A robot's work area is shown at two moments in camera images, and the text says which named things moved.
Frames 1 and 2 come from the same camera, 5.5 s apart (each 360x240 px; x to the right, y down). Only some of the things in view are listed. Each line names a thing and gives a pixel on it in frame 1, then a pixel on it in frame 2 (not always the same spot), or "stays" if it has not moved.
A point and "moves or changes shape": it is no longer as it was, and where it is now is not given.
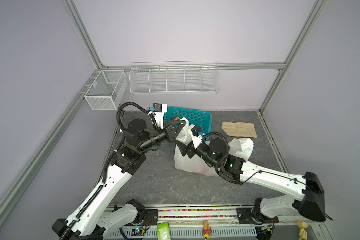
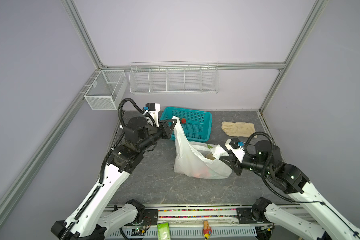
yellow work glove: (239, 129) stays
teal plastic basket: (201, 119) stays
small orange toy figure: (207, 230) stays
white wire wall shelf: (174, 77) stays
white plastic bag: (241, 147) moves or changes shape
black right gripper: (186, 149) to (233, 165)
